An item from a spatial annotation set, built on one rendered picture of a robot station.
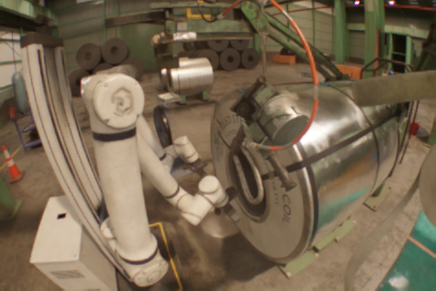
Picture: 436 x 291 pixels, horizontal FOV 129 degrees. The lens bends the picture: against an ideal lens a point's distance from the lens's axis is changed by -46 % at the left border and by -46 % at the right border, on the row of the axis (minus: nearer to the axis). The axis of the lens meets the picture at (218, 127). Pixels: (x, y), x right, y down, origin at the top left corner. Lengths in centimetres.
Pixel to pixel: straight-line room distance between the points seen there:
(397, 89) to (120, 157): 51
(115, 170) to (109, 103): 16
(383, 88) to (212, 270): 171
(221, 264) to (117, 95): 161
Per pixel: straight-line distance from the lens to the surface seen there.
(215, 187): 80
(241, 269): 177
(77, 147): 107
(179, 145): 118
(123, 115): 43
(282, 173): 62
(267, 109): 63
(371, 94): 24
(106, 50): 1197
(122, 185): 51
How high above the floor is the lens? 161
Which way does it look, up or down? 23 degrees down
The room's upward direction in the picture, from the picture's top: 3 degrees counter-clockwise
